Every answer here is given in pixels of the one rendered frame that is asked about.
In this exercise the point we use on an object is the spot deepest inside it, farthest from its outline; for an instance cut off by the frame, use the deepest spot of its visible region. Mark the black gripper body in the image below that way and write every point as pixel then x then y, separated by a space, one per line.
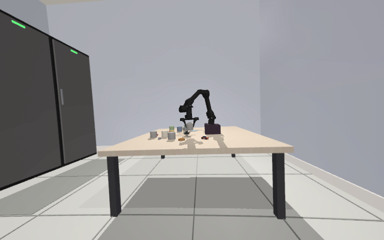
pixel 189 117

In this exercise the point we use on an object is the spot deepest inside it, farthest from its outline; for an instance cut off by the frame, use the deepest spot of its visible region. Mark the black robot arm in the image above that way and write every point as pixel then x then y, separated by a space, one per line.
pixel 187 107

